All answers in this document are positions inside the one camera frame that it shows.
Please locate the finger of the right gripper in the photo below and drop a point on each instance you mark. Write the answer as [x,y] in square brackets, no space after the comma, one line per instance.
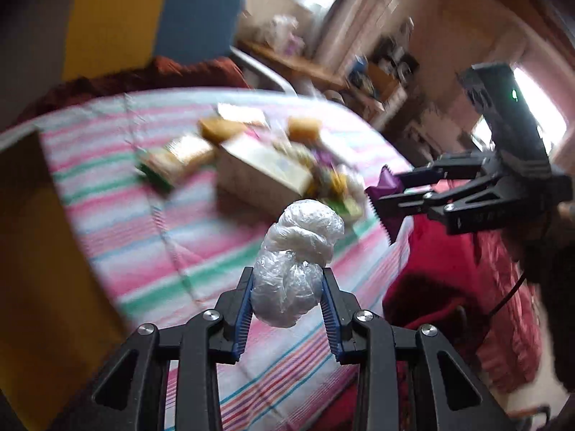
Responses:
[431,204]
[473,169]

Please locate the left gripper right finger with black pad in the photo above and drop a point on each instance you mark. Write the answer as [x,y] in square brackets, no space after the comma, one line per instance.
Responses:
[446,394]

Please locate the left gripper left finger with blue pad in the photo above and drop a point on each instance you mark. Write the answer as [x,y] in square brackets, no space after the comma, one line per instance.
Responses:
[130,391]

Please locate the purple snack packet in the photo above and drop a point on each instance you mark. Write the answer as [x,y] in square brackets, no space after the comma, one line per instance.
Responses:
[388,185]

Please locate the white plastic bag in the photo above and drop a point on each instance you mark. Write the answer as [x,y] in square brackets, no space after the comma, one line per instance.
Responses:
[288,271]

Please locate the white cardboard box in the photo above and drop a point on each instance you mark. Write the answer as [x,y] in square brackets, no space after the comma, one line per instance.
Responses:
[259,175]

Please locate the green yellow tissue pack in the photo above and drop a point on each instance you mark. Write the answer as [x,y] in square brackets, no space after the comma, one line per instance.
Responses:
[167,166]

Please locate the orange wooden wardrobe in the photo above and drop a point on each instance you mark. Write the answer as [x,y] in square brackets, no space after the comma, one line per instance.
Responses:
[57,324]

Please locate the red cloth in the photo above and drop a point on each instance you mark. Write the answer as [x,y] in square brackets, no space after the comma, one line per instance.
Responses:
[468,287]

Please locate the wooden side desk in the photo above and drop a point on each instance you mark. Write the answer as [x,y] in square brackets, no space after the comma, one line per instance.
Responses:
[296,69]

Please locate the striped pink green bedsheet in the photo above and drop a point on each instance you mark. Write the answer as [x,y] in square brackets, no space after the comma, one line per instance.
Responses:
[163,260]

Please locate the dark red blanket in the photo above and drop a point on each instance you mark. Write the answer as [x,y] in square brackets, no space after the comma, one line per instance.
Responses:
[159,73]

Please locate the grey yellow blue headboard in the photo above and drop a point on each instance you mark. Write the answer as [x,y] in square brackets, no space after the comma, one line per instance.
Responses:
[45,43]

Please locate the white bed rail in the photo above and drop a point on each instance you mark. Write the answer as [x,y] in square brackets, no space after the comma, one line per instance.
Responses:
[267,78]

